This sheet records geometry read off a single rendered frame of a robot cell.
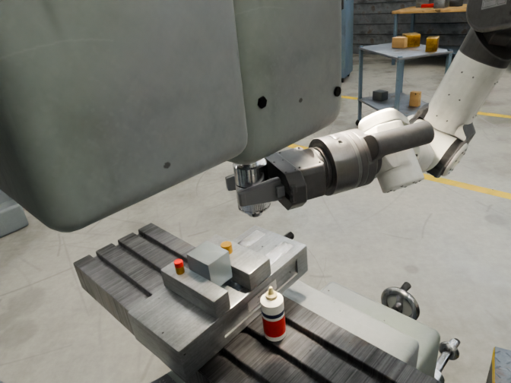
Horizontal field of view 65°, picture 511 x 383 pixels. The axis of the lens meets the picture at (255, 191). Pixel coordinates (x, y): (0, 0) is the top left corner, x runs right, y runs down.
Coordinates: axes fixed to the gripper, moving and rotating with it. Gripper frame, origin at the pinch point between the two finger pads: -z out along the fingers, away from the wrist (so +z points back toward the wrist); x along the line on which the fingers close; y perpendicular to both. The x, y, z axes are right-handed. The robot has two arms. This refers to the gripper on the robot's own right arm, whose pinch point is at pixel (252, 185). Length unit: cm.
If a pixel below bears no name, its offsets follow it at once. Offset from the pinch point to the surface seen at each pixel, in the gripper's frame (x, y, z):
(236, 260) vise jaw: -12.1, 20.8, -1.0
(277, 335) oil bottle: -0.3, 30.2, 1.3
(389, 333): 1.0, 40.1, 24.7
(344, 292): -25, 52, 31
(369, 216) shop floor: -150, 125, 129
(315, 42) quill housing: 8.2, -19.0, 6.3
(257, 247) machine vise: -19.6, 24.8, 5.7
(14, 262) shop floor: -217, 122, -102
